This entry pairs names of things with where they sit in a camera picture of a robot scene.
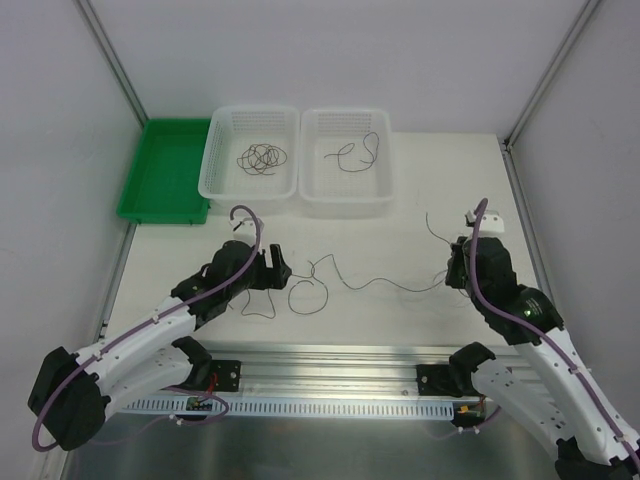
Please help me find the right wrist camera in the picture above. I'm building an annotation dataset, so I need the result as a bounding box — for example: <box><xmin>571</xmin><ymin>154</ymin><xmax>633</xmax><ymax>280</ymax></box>
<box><xmin>465</xmin><ymin>210</ymin><xmax>505</xmax><ymax>237</ymax></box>

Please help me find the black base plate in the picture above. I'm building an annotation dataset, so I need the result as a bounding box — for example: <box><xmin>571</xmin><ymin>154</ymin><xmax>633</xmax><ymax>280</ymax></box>
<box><xmin>416</xmin><ymin>364</ymin><xmax>462</xmax><ymax>398</ymax></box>
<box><xmin>184</xmin><ymin>359</ymin><xmax>242</xmax><ymax>393</ymax></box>

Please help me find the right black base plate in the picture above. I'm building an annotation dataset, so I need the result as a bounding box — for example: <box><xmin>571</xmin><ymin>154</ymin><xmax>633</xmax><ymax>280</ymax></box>
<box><xmin>416</xmin><ymin>364</ymin><xmax>462</xmax><ymax>398</ymax></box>

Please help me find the dark wire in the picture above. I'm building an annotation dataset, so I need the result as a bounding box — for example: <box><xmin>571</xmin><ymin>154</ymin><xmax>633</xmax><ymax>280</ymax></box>
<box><xmin>323</xmin><ymin>131</ymin><xmax>381</xmax><ymax>173</ymax></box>

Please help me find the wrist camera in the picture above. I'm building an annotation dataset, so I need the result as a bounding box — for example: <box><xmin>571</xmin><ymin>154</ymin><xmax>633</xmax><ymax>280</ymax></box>
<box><xmin>465</xmin><ymin>210</ymin><xmax>505</xmax><ymax>237</ymax></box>
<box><xmin>229</xmin><ymin>217</ymin><xmax>263</xmax><ymax>243</ymax></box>

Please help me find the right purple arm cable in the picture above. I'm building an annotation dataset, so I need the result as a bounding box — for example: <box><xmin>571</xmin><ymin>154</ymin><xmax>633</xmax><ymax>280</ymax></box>
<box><xmin>467</xmin><ymin>198</ymin><xmax>640</xmax><ymax>451</ymax></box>

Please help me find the aluminium frame post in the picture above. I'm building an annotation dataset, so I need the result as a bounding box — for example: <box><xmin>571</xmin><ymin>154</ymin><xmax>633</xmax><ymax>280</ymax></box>
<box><xmin>502</xmin><ymin>0</ymin><xmax>601</xmax><ymax>146</ymax></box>
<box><xmin>73</xmin><ymin>0</ymin><xmax>149</xmax><ymax>128</ymax></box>

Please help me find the aluminium mounting rail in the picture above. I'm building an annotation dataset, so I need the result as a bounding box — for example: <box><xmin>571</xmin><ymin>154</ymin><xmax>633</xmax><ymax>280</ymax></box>
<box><xmin>62</xmin><ymin>342</ymin><xmax>566</xmax><ymax>401</ymax></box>

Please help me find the purple white wire bundle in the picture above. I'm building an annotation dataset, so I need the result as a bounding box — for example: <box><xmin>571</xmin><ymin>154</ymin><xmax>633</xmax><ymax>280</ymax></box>
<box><xmin>241</xmin><ymin>212</ymin><xmax>466</xmax><ymax>321</ymax></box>

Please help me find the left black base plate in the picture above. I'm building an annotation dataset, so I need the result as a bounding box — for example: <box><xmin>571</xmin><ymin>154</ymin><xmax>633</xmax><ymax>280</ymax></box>
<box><xmin>184</xmin><ymin>359</ymin><xmax>242</xmax><ymax>393</ymax></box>

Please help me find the left white plastic basket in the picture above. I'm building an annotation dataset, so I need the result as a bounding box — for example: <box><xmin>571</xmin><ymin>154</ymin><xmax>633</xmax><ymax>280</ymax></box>
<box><xmin>198</xmin><ymin>105</ymin><xmax>300</xmax><ymax>215</ymax></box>

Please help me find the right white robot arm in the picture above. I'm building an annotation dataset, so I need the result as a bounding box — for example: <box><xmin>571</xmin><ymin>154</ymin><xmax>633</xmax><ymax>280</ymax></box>
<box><xmin>445</xmin><ymin>236</ymin><xmax>639</xmax><ymax>479</ymax></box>

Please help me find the left aluminium frame post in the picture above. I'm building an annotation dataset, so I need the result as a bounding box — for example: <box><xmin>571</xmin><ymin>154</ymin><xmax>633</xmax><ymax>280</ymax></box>
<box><xmin>73</xmin><ymin>0</ymin><xmax>149</xmax><ymax>128</ymax></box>

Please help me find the right white plastic basket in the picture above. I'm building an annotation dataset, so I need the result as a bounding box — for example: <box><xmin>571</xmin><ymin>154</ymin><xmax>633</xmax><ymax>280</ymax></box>
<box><xmin>298</xmin><ymin>107</ymin><xmax>396</xmax><ymax>220</ymax></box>

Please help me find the white slotted cable duct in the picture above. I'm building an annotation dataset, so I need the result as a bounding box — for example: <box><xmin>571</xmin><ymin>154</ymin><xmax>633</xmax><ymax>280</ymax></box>
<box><xmin>122</xmin><ymin>394</ymin><xmax>455</xmax><ymax>421</ymax></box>

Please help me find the right aluminium frame post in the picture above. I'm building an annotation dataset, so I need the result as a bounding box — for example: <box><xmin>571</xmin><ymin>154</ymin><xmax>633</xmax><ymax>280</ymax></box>
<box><xmin>502</xmin><ymin>0</ymin><xmax>601</xmax><ymax>146</ymax></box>

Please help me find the white plastic basket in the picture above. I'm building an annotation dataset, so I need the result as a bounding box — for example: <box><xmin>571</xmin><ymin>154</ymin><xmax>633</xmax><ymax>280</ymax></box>
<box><xmin>198</xmin><ymin>105</ymin><xmax>300</xmax><ymax>215</ymax></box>
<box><xmin>298</xmin><ymin>107</ymin><xmax>396</xmax><ymax>220</ymax></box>

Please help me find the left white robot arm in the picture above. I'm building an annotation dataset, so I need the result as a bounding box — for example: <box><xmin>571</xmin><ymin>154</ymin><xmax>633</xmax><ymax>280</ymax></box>
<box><xmin>27</xmin><ymin>240</ymin><xmax>292</xmax><ymax>452</ymax></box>

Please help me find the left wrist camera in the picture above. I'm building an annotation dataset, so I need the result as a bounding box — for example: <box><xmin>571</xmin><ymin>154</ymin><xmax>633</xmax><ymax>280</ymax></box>
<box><xmin>229</xmin><ymin>217</ymin><xmax>263</xmax><ymax>243</ymax></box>

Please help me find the green plastic tray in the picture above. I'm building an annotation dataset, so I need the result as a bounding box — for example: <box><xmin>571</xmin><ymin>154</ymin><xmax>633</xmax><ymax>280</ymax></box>
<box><xmin>117</xmin><ymin>118</ymin><xmax>210</xmax><ymax>225</ymax></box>

